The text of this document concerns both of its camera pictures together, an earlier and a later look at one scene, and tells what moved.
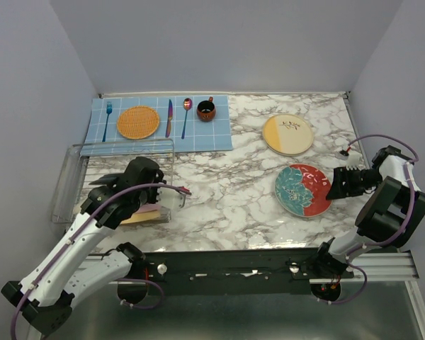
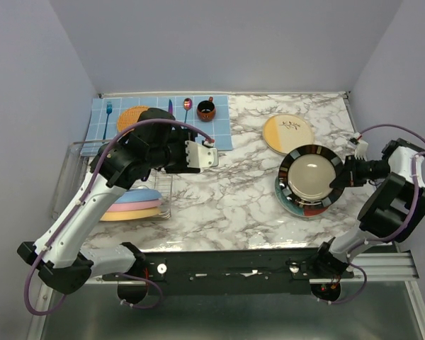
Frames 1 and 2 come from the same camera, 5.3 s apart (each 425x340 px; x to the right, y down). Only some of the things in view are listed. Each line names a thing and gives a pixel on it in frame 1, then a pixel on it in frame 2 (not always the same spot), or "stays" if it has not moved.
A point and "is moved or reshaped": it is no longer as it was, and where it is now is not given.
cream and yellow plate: x=287 y=134 stays
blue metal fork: x=109 y=109 stays
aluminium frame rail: x=399 y=267 stays
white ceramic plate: x=304 y=190 is moved or reshaped
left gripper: x=152 y=200 -> x=180 y=168
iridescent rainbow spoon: x=187 y=105 stays
